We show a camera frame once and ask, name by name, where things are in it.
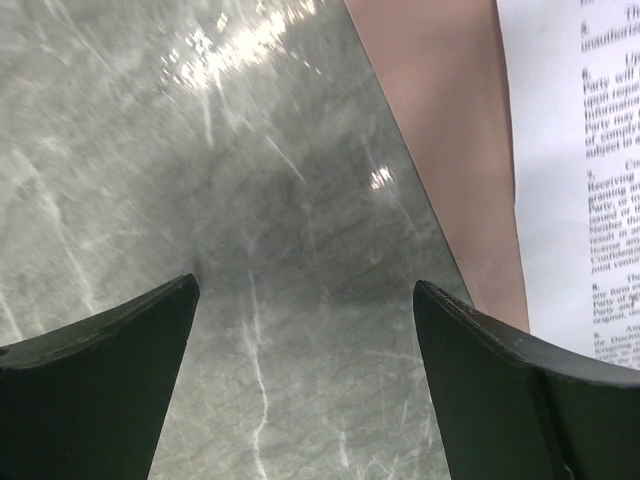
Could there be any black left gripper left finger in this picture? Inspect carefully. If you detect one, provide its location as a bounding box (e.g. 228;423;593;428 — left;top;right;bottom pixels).
1;274;200;479

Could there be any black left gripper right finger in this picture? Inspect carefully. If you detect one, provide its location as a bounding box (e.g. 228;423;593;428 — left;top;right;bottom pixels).
413;281;639;480

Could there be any single printed paper sheet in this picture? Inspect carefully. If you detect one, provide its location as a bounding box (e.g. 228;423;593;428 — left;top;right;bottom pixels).
498;0;639;369

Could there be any pink file folder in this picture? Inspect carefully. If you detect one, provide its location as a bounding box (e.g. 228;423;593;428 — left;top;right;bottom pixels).
347;1;529;330

